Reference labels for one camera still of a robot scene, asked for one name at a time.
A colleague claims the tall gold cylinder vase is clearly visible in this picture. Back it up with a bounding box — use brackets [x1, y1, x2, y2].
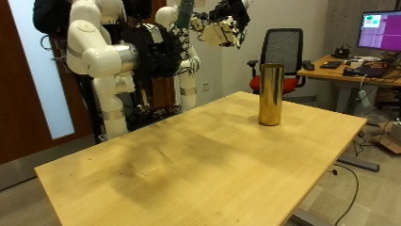
[258, 63, 286, 127]

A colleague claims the black mesh office chair red seat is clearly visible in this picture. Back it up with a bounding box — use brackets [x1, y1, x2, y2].
[247, 27, 314, 96]

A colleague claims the black keyboard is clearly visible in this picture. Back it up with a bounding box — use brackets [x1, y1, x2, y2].
[319, 60, 344, 70]

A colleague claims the black desk phone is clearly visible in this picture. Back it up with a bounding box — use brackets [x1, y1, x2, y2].
[332, 46, 351, 59]

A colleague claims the wooden office desk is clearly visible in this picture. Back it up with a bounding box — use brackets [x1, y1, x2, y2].
[298, 55, 401, 115]

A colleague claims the brown door with frosted glass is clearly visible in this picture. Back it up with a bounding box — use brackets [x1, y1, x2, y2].
[0, 0, 95, 165]

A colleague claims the computer monitor with purple screen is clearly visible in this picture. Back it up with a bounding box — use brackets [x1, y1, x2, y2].
[356, 10, 401, 53]

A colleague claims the dark open laptop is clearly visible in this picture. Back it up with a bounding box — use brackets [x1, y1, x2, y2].
[358, 59, 400, 78]

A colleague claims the white power adapter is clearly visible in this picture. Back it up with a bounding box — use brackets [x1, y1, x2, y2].
[358, 89, 371, 108]

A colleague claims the cardboard box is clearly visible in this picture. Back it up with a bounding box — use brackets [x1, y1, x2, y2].
[374, 121, 401, 154]

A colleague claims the grey table frame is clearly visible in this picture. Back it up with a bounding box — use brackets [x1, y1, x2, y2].
[287, 147, 382, 226]

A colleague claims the black floor cable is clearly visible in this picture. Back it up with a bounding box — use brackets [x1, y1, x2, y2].
[330, 163, 362, 226]

